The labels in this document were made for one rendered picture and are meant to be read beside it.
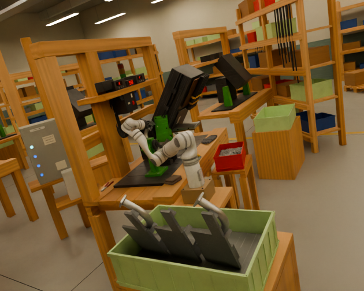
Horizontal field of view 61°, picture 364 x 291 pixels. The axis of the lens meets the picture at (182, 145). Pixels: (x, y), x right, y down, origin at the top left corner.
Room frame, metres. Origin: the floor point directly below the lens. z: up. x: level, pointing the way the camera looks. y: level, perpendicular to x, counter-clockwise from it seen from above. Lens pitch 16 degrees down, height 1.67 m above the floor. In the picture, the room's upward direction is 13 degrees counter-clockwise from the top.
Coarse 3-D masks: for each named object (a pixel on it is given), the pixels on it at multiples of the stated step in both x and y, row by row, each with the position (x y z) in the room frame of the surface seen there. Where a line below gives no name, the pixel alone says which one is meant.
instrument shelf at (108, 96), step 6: (156, 78) 2.96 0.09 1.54; (138, 84) 2.63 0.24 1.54; (144, 84) 2.73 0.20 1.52; (150, 84) 2.82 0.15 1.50; (120, 90) 2.37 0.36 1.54; (126, 90) 2.44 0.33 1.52; (132, 90) 2.52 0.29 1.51; (96, 96) 2.22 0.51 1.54; (102, 96) 2.18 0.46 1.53; (108, 96) 2.21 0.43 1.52; (114, 96) 2.28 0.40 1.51; (78, 102) 2.27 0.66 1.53; (84, 102) 2.25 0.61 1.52; (90, 102) 2.23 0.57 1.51; (96, 102) 2.21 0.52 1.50
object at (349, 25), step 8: (336, 8) 8.92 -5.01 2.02; (344, 8) 8.77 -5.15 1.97; (352, 8) 8.68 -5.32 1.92; (344, 24) 8.85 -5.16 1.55; (352, 24) 8.74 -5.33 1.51; (344, 32) 8.80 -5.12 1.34; (360, 40) 8.82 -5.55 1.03; (344, 48) 8.92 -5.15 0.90; (352, 48) 8.79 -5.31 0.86; (360, 48) 8.64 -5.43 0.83; (344, 64) 8.93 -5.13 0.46; (352, 64) 8.81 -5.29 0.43; (360, 64) 9.02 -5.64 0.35; (344, 72) 8.88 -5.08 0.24
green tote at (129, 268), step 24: (192, 216) 1.39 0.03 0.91; (240, 216) 1.26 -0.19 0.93; (264, 216) 1.20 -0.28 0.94; (120, 240) 1.23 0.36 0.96; (264, 240) 1.02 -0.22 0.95; (120, 264) 1.13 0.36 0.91; (144, 264) 1.06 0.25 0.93; (168, 264) 0.99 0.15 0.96; (264, 264) 0.99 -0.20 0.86; (144, 288) 1.07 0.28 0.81; (168, 288) 1.01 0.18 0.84; (192, 288) 0.95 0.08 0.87; (216, 288) 0.90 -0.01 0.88; (240, 288) 0.85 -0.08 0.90
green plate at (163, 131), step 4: (156, 116) 2.44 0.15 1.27; (160, 116) 2.42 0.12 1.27; (156, 120) 2.43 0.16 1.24; (160, 120) 2.42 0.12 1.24; (164, 120) 2.40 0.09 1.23; (156, 124) 2.43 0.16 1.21; (160, 124) 2.41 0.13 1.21; (164, 124) 2.40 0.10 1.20; (168, 124) 2.39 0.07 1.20; (156, 128) 2.42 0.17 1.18; (160, 128) 2.41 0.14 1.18; (164, 128) 2.39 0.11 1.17; (168, 128) 2.38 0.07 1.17; (156, 132) 2.42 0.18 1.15; (160, 132) 2.40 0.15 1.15; (164, 132) 2.39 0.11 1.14; (168, 132) 2.37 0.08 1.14; (160, 136) 2.40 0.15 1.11; (164, 136) 2.38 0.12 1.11; (160, 140) 2.39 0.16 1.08; (164, 140) 2.37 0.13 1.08
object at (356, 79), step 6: (348, 72) 7.48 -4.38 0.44; (354, 72) 7.29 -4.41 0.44; (360, 72) 7.16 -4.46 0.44; (348, 78) 7.36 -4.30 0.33; (354, 78) 7.16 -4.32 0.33; (360, 78) 7.16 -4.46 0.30; (348, 84) 7.37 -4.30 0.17; (354, 84) 7.17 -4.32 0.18; (360, 84) 7.15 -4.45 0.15; (348, 90) 7.43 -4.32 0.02; (354, 90) 7.14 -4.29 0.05; (360, 90) 7.13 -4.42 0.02
